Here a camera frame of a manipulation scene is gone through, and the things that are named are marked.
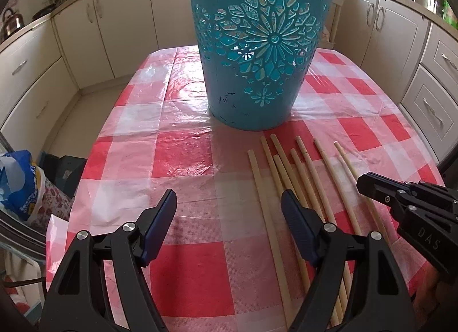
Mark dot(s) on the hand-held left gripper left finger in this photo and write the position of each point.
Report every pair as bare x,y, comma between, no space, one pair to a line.
159,224

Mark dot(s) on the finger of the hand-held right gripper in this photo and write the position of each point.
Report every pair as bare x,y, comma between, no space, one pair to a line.
375,187
433,201

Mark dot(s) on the copper kettle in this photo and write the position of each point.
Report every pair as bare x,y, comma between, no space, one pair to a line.
10,24

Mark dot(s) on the dark box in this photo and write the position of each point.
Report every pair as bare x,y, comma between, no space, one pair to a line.
68,171

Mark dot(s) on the red white checked tablecloth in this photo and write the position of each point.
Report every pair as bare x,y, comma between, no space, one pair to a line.
186,160

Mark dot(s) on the teal floral cutout bucket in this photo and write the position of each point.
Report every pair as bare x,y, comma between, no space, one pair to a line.
250,49

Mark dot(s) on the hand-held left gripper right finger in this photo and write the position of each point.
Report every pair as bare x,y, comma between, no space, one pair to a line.
298,224

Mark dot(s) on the cream cabinets with drawers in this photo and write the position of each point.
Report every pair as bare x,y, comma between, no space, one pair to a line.
397,38

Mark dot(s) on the white trolley shelf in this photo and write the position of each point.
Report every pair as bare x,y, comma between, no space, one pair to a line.
334,13

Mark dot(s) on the blue white plastic bag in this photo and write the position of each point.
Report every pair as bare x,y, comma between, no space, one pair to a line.
18,181

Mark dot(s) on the group of wooden chopsticks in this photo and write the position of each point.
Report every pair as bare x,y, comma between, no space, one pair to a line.
261,192

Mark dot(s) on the floral bag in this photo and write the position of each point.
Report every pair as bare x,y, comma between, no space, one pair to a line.
52,199

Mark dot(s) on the cream kitchen cabinets with counter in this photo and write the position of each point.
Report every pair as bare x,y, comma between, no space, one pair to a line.
107,24

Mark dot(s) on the person's right hand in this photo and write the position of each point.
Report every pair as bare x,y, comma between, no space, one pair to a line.
438,303

